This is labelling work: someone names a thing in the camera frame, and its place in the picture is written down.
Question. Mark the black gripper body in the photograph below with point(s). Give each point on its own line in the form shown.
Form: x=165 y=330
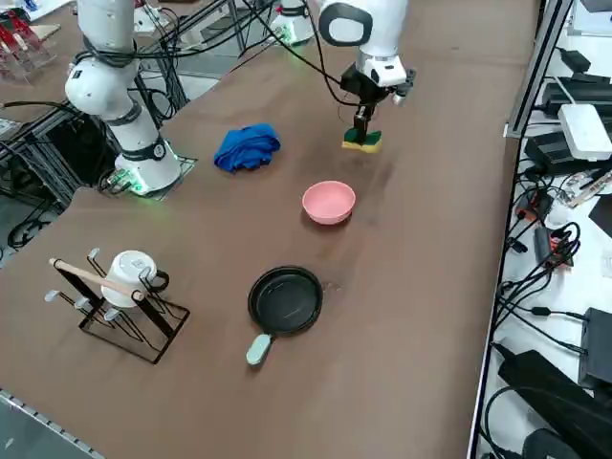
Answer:
x=375 y=98

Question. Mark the green and yellow sponge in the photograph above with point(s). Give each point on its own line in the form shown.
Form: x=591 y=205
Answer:
x=370 y=142

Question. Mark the pink bowl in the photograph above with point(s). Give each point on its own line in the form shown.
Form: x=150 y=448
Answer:
x=329 y=201

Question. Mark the blue cloth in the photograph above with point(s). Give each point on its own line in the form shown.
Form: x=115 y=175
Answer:
x=246 y=148

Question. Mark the black power adapter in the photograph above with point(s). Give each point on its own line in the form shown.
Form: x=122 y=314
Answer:
x=550 y=153

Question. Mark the orange and black converter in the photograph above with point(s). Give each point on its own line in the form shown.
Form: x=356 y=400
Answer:
x=534 y=204
x=554 y=251

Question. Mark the small black adapter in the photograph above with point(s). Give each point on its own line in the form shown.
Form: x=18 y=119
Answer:
x=575 y=59

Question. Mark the black power strip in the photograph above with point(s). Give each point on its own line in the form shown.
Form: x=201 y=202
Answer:
x=581 y=93

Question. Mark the white power strip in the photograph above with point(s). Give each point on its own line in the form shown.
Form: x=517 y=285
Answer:
x=585 y=131

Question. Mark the clear plastic bag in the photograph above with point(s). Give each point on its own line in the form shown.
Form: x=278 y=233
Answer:
x=585 y=189

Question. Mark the white mug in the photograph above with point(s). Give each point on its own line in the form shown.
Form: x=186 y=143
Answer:
x=125 y=277

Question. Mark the large black adapter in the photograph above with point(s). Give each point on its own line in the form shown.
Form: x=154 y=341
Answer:
x=540 y=382

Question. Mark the red acrylic stand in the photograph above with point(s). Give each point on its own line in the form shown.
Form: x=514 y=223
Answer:
x=21 y=45

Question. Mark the black mount box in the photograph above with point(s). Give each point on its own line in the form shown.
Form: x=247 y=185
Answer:
x=351 y=80

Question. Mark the black wrist camera silver lens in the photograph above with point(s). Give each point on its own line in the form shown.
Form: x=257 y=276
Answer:
x=406 y=83

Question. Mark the aluminium frame post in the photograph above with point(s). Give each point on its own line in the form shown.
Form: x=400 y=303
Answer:
x=538 y=72

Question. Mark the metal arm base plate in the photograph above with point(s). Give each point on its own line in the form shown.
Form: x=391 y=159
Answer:
x=187 y=163

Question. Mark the black aluminium frame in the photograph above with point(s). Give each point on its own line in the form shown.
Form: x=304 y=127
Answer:
x=62 y=143

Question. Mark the metal table edge rail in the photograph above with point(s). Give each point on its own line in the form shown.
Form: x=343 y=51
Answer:
x=43 y=421

